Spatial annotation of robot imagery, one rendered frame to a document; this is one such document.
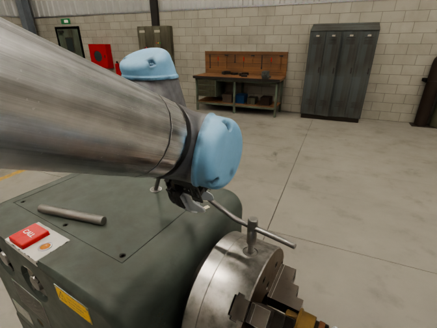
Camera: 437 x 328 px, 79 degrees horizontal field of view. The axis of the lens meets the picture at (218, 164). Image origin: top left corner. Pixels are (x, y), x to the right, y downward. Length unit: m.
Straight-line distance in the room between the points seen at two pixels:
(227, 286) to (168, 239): 0.17
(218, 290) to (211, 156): 0.41
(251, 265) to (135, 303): 0.24
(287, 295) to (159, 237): 0.34
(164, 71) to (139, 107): 0.20
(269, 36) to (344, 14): 1.64
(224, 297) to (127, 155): 0.45
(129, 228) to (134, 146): 0.53
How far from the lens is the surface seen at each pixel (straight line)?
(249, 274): 0.60
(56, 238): 0.74
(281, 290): 0.74
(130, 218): 0.74
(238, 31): 7.42
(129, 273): 0.59
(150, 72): 0.38
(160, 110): 0.21
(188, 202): 0.57
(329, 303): 2.24
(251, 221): 0.58
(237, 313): 0.60
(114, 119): 0.17
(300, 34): 7.06
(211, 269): 0.62
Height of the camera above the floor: 1.67
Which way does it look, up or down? 25 degrees down
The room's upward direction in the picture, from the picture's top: straight up
